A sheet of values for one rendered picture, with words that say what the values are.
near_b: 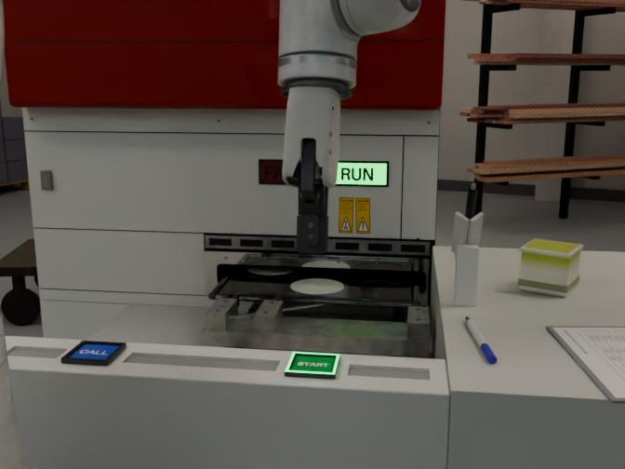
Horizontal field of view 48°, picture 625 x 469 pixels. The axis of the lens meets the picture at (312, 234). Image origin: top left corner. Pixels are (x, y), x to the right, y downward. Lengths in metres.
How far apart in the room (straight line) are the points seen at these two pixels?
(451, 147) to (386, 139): 6.62
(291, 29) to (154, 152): 0.71
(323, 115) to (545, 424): 0.39
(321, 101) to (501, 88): 7.11
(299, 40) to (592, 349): 0.49
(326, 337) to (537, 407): 0.44
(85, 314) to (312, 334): 0.59
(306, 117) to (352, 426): 0.33
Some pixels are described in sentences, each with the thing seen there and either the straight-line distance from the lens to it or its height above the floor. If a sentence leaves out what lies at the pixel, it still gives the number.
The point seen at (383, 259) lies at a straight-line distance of 1.34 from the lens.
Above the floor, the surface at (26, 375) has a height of 0.95.
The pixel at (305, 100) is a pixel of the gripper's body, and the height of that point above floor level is 1.26.
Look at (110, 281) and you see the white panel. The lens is 1.49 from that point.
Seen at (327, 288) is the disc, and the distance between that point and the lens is 1.28.
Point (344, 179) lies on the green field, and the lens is 1.32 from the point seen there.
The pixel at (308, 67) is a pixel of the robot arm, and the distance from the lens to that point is 0.72.
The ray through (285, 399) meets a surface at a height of 0.94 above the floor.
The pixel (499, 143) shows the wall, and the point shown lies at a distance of 7.83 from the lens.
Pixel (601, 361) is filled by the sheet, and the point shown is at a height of 0.97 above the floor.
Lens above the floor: 1.28
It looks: 13 degrees down
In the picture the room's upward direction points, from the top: straight up
